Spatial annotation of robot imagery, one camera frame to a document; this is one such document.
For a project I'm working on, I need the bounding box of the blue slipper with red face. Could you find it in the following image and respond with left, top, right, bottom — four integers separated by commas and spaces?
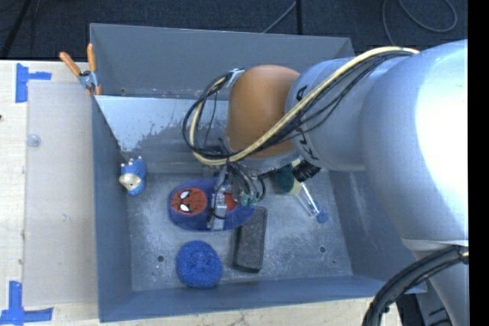
167, 177, 257, 232

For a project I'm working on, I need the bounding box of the dark grey flat block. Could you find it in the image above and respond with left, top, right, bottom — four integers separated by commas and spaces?
232, 205, 268, 273

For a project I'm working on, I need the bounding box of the blue round scrub pad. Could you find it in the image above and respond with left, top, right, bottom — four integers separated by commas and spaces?
175, 239, 224, 289

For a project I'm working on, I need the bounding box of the green and yellow sponge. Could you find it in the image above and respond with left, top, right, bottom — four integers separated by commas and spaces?
272, 163, 305, 197

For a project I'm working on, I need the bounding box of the grey metal bin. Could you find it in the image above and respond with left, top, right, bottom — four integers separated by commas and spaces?
89, 22, 427, 324

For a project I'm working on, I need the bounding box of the clear tube with blue cap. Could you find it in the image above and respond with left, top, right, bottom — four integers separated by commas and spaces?
299, 182, 330, 225

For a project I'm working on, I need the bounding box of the blue and cream toy animal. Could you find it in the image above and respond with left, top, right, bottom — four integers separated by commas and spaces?
118, 156, 148, 197

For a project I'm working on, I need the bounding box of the pale wood board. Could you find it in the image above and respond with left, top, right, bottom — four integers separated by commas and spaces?
21, 79, 99, 308

